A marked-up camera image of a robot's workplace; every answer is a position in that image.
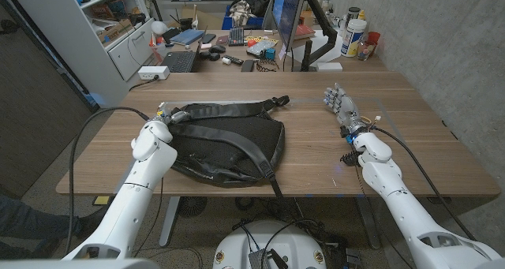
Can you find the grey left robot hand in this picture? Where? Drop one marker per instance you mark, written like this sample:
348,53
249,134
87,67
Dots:
169,114

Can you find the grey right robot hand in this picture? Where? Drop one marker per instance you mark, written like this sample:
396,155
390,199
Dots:
347,109

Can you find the black backpack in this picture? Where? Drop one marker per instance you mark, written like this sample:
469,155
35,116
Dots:
240,143

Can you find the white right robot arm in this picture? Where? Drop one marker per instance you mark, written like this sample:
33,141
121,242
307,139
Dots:
410,214

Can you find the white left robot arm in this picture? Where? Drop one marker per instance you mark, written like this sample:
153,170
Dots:
130,206

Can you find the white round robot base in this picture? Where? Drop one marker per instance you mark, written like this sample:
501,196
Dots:
276,241

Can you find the white power strip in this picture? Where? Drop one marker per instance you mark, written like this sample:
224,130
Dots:
152,72

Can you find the small white box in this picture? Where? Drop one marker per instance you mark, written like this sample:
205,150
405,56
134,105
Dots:
329,66

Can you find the black laptop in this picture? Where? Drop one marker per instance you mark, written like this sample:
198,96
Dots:
179,62

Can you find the glass jar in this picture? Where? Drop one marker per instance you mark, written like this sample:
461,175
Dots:
363,51

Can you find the white wipes canister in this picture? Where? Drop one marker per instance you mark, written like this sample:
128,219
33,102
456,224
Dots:
352,38

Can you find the red cup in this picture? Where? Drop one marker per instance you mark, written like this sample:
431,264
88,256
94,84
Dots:
374,38

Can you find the blue notebook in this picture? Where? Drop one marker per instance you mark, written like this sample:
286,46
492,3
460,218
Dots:
187,36

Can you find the black computer mouse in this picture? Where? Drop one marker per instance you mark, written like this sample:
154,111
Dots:
217,49

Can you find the black remote control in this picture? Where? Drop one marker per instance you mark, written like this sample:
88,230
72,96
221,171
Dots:
233,60

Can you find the red book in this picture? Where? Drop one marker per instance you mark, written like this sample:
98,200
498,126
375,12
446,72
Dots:
304,31

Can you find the black phone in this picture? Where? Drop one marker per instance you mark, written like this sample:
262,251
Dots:
248,66

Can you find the small blue cube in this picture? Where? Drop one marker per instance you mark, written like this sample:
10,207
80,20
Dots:
270,54

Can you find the black floor fan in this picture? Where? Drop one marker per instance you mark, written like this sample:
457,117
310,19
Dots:
192,206

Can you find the dark lidded bottle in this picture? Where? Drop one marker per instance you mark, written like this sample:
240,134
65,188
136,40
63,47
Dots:
352,12

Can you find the black keypad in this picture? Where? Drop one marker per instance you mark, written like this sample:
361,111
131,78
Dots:
236,36

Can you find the white compact keyboard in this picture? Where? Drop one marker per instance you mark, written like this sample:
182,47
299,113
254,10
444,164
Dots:
260,47

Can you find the grey table leg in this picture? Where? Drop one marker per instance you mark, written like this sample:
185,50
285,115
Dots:
369,225
169,221

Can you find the blue storage bin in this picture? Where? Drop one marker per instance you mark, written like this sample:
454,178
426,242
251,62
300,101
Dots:
227,22

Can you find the yellow floor tape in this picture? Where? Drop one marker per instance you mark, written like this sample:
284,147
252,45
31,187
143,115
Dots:
101,200

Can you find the computer monitor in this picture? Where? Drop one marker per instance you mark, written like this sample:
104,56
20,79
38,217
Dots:
288,12

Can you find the white shelf cabinet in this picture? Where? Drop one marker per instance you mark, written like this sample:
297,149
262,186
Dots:
79,44

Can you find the white robot torso edge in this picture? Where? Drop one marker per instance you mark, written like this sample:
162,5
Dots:
79,264

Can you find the person's dark trouser leg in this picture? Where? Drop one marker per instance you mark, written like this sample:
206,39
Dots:
23,225

